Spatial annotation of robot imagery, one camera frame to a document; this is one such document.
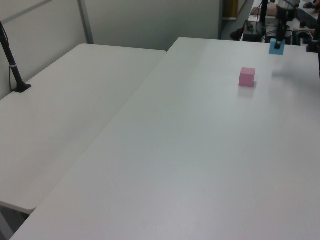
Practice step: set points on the blue foam cube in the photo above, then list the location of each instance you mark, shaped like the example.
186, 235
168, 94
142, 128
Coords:
279, 51

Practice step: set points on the grey metal partition post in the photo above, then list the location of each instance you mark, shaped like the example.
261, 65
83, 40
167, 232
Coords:
220, 20
85, 22

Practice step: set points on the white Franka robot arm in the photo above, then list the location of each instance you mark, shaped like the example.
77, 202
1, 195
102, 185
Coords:
287, 2

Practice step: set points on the black keyboard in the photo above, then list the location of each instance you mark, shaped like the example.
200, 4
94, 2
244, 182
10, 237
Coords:
308, 16

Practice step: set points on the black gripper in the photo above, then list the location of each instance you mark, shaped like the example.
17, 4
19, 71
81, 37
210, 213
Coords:
285, 14

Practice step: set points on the pink foam cube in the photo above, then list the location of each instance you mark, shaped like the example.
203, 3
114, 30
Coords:
247, 77

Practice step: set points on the black monitor stand pole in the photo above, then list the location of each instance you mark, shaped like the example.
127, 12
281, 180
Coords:
264, 11

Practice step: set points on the black camera pole with base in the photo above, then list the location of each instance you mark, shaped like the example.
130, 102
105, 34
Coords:
11, 65

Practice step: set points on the black table clamp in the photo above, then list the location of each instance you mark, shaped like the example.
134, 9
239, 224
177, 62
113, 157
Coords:
313, 43

